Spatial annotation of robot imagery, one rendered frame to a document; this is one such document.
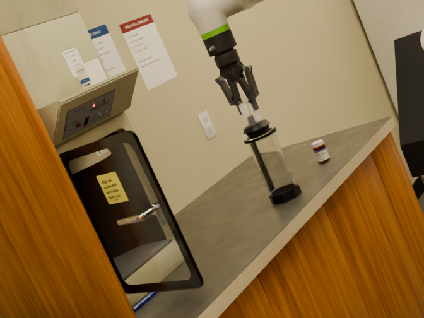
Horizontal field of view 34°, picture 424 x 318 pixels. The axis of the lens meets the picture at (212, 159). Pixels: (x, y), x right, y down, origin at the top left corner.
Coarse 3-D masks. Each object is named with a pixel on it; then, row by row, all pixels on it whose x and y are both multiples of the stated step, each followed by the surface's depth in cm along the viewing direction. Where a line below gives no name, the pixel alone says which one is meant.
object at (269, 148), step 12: (252, 144) 217; (264, 144) 216; (276, 144) 217; (264, 156) 216; (276, 156) 217; (264, 168) 218; (276, 168) 217; (288, 168) 220; (264, 180) 221; (276, 180) 218; (288, 180) 218; (276, 192) 219
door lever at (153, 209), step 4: (152, 204) 160; (148, 208) 161; (152, 208) 160; (144, 212) 158; (148, 212) 158; (152, 212) 159; (156, 212) 160; (128, 216) 160; (132, 216) 158; (136, 216) 157; (140, 216) 156; (144, 216) 157; (120, 220) 161; (124, 220) 160; (128, 220) 159; (132, 220) 158; (136, 220) 157; (140, 220) 156; (120, 224) 162; (124, 224) 161
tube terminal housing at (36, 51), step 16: (64, 16) 191; (80, 16) 195; (16, 32) 177; (32, 32) 181; (48, 32) 185; (64, 32) 189; (80, 32) 194; (16, 48) 176; (32, 48) 180; (48, 48) 184; (64, 48) 188; (80, 48) 193; (16, 64) 174; (32, 64) 178; (48, 64) 182; (64, 64) 187; (32, 80) 177; (48, 80) 181; (64, 80) 185; (32, 96) 176; (48, 96) 180; (64, 96) 184; (96, 128) 190; (112, 128) 195; (128, 128) 200; (64, 144) 180; (80, 144) 185
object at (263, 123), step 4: (248, 116) 219; (252, 116) 217; (252, 120) 218; (264, 120) 218; (252, 124) 218; (256, 124) 217; (260, 124) 216; (264, 124) 216; (268, 124) 218; (248, 128) 217; (252, 128) 216; (256, 128) 215; (260, 128) 215; (264, 128) 216; (268, 128) 218; (244, 132) 218; (248, 132) 216; (252, 132) 216; (256, 132) 216; (260, 132) 216; (264, 132) 217; (248, 136) 219; (252, 136) 217; (256, 136) 217
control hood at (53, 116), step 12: (132, 72) 190; (96, 84) 178; (108, 84) 182; (120, 84) 187; (132, 84) 193; (72, 96) 171; (84, 96) 175; (96, 96) 180; (120, 96) 190; (48, 108) 170; (60, 108) 168; (72, 108) 173; (120, 108) 194; (48, 120) 171; (60, 120) 171; (48, 132) 173; (60, 132) 173
